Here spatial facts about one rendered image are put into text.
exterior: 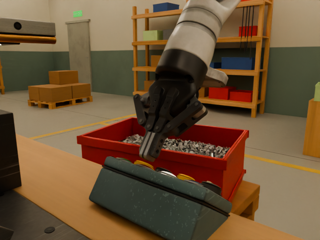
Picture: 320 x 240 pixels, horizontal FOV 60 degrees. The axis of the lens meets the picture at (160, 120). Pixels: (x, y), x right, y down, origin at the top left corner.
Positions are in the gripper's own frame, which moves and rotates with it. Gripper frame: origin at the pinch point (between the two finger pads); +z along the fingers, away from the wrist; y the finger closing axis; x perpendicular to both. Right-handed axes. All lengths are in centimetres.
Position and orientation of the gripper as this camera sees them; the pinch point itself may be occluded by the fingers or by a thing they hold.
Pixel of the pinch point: (151, 147)
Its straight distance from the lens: 39.8
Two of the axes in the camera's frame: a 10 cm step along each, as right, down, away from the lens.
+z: -3.6, 9.0, -2.5
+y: 7.8, 1.4, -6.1
